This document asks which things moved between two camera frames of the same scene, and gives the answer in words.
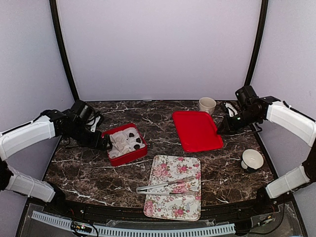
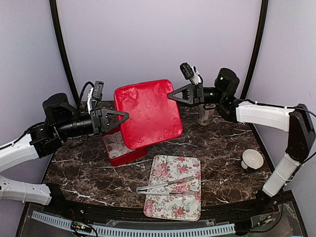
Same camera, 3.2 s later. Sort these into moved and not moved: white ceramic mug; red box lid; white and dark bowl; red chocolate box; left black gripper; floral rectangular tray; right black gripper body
Moved: red box lid; right black gripper body; left black gripper
Not moved: red chocolate box; white and dark bowl; floral rectangular tray; white ceramic mug
